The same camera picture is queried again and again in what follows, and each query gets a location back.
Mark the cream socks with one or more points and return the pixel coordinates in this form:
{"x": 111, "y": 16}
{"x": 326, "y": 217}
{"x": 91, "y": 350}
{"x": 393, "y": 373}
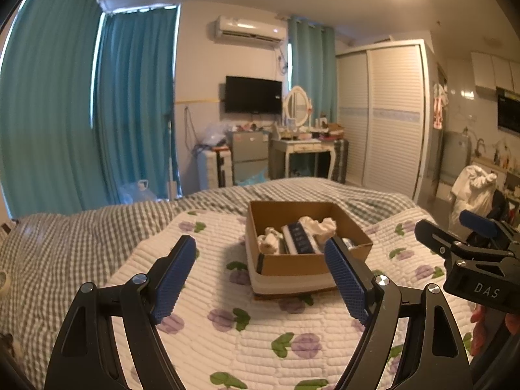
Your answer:
{"x": 268, "y": 241}

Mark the wide teal curtain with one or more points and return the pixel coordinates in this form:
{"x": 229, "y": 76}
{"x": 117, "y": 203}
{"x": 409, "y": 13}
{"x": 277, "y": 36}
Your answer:
{"x": 48, "y": 109}

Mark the black range hood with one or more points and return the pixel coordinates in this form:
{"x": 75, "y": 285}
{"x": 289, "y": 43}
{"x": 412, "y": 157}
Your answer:
{"x": 510, "y": 111}

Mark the white clothes pile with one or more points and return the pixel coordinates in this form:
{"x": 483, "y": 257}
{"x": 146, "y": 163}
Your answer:
{"x": 473, "y": 191}

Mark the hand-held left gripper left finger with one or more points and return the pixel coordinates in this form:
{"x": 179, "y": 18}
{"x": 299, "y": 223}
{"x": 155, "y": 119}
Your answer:
{"x": 174, "y": 280}

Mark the person's right hand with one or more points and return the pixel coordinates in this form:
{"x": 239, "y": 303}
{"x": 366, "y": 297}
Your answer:
{"x": 478, "y": 325}

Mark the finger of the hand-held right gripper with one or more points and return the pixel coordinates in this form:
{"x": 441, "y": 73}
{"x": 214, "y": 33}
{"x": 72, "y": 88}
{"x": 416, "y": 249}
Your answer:
{"x": 432, "y": 235}
{"x": 479, "y": 221}

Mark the clear plastic bag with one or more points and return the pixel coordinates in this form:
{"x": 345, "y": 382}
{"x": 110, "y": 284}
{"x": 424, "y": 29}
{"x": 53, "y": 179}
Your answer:
{"x": 213, "y": 134}

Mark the cream fluffy cloth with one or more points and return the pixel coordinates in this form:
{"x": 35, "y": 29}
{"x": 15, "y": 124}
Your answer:
{"x": 321, "y": 225}

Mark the white dressing table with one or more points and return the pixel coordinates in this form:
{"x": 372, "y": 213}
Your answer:
{"x": 300, "y": 146}

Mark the narrow teal curtain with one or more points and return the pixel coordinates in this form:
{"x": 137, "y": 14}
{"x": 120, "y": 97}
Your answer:
{"x": 313, "y": 61}

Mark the floral tissue pack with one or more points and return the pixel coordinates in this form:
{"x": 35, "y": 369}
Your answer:
{"x": 298, "y": 239}

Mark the blue plastic bag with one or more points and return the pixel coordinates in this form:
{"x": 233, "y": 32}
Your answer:
{"x": 254, "y": 179}

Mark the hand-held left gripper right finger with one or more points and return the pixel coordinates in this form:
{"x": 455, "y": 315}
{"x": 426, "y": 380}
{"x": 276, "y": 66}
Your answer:
{"x": 345, "y": 280}

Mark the black wall television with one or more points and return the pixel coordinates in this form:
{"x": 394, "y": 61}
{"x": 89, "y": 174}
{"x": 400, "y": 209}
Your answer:
{"x": 254, "y": 94}

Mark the oval vanity mirror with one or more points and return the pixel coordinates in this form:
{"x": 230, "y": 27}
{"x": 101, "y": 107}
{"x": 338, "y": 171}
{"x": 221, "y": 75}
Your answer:
{"x": 296, "y": 105}

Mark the floral quilted blanket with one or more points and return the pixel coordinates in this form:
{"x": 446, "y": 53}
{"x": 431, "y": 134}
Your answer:
{"x": 243, "y": 353}

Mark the white air conditioner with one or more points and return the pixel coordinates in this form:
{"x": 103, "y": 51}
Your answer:
{"x": 248, "y": 28}

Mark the silver mini fridge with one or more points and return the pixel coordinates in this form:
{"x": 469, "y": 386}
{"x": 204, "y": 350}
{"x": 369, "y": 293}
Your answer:
{"x": 245, "y": 150}

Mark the hanging pink clothes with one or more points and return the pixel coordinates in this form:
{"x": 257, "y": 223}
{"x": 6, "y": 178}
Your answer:
{"x": 438, "y": 105}

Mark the plastic water jug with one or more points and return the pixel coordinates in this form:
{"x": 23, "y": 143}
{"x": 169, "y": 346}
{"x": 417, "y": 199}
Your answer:
{"x": 140, "y": 193}

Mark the dark suitcase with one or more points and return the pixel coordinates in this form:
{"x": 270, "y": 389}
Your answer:
{"x": 341, "y": 160}

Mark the brown cardboard box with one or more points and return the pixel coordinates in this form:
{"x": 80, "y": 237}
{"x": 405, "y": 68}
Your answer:
{"x": 292, "y": 270}

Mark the white wall cabinet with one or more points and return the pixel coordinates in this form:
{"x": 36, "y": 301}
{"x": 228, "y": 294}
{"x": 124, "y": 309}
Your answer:
{"x": 495, "y": 69}

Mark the white louvered wardrobe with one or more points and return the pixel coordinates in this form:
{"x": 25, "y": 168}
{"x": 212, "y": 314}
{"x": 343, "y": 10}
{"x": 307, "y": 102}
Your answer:
{"x": 386, "y": 122}

